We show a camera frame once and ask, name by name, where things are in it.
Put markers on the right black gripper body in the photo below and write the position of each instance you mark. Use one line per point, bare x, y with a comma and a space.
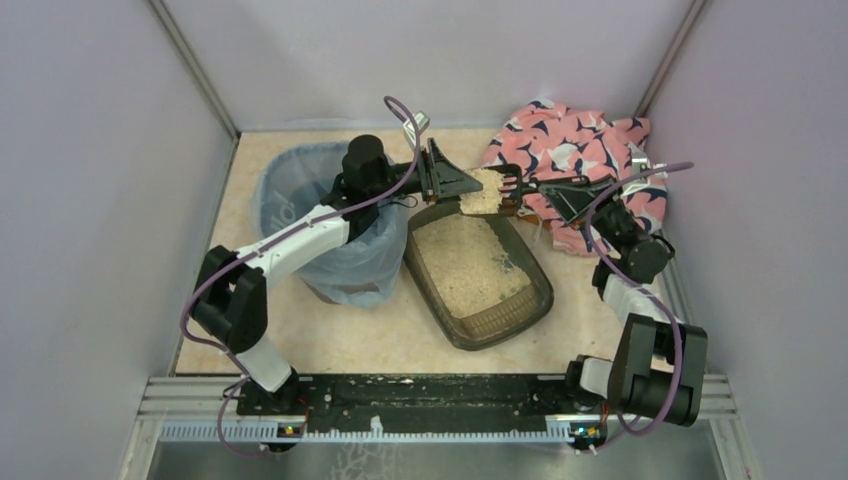
602, 201

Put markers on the pink patterned cloth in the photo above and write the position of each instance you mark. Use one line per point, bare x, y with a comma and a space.
551, 140

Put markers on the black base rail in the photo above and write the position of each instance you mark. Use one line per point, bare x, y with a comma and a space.
379, 408

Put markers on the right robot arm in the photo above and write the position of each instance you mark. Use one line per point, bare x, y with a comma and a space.
657, 371

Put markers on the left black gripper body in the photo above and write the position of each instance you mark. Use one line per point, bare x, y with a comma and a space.
428, 172

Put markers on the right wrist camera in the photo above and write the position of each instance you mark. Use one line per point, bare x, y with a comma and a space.
639, 163

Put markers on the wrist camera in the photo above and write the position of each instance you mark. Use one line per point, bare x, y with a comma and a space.
414, 128
639, 163

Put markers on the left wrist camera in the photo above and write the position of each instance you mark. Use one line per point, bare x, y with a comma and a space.
414, 128

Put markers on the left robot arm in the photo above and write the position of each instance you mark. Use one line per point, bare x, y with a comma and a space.
230, 298

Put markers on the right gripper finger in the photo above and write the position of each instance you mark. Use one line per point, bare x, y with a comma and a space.
568, 181
570, 200

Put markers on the black litter scoop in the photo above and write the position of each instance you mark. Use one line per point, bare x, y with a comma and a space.
503, 191

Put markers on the blue-lined trash bin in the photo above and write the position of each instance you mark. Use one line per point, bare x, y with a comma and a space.
363, 272

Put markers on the brown litter box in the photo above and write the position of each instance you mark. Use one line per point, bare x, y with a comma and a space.
478, 277

